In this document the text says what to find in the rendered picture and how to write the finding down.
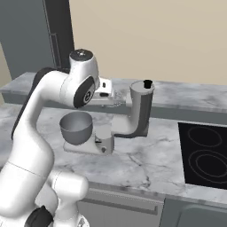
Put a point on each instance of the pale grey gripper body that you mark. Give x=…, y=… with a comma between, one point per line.
x=103, y=101

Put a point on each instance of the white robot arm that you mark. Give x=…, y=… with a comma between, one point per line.
x=32, y=139

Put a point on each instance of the white stand mixer base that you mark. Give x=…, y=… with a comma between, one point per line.
x=102, y=141

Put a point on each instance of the grey mixing bowl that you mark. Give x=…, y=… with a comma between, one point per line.
x=75, y=127

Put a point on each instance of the dark grey fridge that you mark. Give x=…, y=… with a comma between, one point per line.
x=32, y=32

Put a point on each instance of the black hob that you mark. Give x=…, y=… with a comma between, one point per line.
x=205, y=155

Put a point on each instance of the grey drawer front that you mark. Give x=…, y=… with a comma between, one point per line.
x=124, y=217

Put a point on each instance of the grey oven door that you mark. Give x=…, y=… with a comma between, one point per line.
x=195, y=215

